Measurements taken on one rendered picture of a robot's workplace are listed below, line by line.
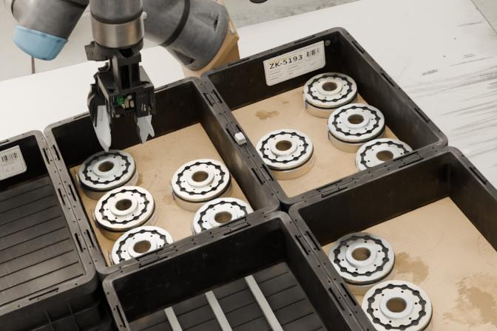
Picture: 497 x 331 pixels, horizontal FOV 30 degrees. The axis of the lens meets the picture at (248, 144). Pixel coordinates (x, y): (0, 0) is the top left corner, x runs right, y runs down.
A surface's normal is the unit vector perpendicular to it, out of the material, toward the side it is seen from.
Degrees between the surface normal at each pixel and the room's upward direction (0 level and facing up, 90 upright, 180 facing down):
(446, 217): 0
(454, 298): 0
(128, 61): 90
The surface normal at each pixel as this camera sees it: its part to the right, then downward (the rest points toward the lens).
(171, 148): -0.12, -0.75
